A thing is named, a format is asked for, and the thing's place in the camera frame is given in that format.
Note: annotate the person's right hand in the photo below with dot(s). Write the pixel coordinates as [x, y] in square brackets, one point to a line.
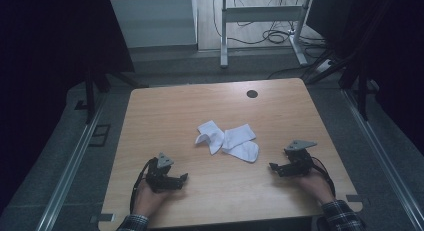
[315, 187]

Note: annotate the aluminium rail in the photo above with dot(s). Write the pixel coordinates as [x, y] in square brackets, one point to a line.
[71, 171]
[383, 157]

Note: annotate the dark curtain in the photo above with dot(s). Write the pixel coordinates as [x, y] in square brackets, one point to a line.
[50, 41]
[393, 41]

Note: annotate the black metal stand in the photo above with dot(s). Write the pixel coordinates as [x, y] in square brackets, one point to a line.
[90, 94]
[361, 91]

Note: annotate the grey white panel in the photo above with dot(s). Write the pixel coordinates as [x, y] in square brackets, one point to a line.
[153, 21]

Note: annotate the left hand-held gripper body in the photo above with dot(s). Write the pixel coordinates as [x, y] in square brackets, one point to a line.
[160, 177]

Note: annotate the grey metal table bracket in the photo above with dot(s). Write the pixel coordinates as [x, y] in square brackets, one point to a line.
[356, 198]
[101, 218]

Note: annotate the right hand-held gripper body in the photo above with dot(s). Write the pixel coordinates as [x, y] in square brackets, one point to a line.
[298, 161]

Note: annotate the black round table grommet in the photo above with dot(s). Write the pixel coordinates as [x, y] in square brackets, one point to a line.
[252, 94]

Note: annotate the person's left hand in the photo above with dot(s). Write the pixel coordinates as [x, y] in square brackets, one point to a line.
[148, 199]

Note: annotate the white sock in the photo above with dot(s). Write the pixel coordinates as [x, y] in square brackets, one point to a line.
[243, 146]
[211, 136]

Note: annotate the black rectangular floor frame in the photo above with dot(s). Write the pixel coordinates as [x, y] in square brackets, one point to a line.
[100, 135]

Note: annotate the white power strip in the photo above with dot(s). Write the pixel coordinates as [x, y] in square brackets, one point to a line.
[324, 66]

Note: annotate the white metal desk frame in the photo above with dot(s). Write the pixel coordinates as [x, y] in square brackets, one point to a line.
[260, 13]

